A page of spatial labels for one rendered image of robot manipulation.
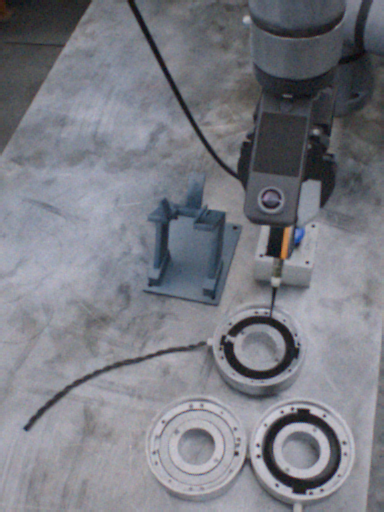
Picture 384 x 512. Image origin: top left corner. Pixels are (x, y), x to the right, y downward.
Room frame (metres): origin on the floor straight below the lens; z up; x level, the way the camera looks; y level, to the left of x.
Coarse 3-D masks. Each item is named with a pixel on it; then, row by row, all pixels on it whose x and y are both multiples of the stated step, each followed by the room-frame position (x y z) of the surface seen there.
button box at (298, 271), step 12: (264, 228) 0.45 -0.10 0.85; (312, 228) 0.44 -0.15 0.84; (264, 240) 0.43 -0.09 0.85; (312, 240) 0.42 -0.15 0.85; (264, 252) 0.42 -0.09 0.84; (300, 252) 0.41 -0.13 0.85; (312, 252) 0.40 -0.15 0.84; (264, 264) 0.40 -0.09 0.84; (288, 264) 0.39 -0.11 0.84; (300, 264) 0.39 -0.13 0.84; (312, 264) 0.39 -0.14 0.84; (264, 276) 0.40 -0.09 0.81; (288, 276) 0.39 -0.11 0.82; (300, 276) 0.39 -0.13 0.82
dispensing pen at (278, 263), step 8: (272, 232) 0.38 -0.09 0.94; (280, 232) 0.37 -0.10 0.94; (272, 240) 0.37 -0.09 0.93; (280, 240) 0.37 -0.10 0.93; (272, 248) 0.37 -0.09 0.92; (280, 248) 0.36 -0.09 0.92; (272, 256) 0.36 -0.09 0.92; (280, 256) 0.36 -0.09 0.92; (280, 264) 0.36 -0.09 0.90; (272, 272) 0.36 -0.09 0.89; (280, 272) 0.36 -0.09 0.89; (272, 280) 0.35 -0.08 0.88; (272, 288) 0.35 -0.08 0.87; (272, 296) 0.34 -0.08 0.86; (272, 304) 0.34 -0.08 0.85; (272, 312) 0.33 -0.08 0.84
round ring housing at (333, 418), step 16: (288, 400) 0.23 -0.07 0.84; (304, 400) 0.22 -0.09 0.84; (272, 416) 0.22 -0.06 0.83; (320, 416) 0.21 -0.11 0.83; (336, 416) 0.20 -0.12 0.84; (256, 432) 0.20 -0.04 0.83; (288, 432) 0.20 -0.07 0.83; (304, 432) 0.19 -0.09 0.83; (320, 432) 0.19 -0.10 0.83; (336, 432) 0.19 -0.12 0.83; (256, 448) 0.19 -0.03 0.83; (320, 448) 0.18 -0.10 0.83; (352, 448) 0.17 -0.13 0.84; (256, 464) 0.17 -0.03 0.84; (288, 464) 0.16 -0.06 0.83; (320, 464) 0.16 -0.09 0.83; (352, 464) 0.15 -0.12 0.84; (272, 480) 0.15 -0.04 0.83; (336, 480) 0.14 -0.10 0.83; (288, 496) 0.13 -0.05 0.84; (304, 496) 0.13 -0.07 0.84; (320, 496) 0.13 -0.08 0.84
